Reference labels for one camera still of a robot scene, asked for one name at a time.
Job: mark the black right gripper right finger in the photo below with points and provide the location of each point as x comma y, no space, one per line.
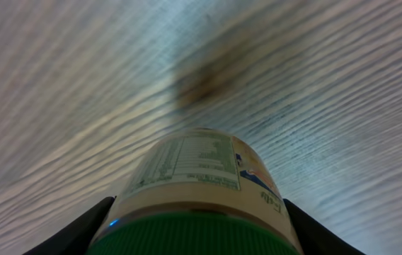
314,238

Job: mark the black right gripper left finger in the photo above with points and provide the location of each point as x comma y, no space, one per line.
76,236

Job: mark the green lidded jar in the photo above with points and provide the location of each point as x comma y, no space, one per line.
202,170

